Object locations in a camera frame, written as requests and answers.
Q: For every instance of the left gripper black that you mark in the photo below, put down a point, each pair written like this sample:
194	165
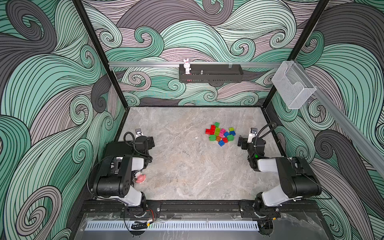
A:
149	143

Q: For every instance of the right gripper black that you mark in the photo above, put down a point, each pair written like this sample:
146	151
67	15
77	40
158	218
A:
244	141

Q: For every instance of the lime green long lego brick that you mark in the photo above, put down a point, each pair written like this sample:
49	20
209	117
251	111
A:
217	131

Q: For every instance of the blue lego brick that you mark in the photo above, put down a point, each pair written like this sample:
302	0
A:
221	143

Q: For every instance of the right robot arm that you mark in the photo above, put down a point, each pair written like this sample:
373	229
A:
297	179

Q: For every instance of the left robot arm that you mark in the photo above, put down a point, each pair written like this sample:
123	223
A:
121	165

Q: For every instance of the magenta lego brick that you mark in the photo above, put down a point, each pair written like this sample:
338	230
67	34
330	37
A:
222	133

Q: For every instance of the red lego brick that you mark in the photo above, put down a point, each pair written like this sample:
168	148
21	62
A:
211	131

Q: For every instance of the pink white small toy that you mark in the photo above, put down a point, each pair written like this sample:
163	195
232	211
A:
139	178

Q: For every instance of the white rabbit figurine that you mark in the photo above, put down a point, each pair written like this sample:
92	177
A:
187	66

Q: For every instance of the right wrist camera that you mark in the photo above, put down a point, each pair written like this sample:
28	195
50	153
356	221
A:
253	133

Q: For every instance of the clear plastic wall box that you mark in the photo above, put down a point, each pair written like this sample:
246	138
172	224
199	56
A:
293	84

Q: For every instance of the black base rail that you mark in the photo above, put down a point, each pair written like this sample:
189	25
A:
169	208

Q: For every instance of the white slotted cable duct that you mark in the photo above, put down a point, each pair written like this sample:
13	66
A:
248	226

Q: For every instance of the black wall shelf tray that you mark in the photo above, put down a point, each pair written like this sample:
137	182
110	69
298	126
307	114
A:
211	74

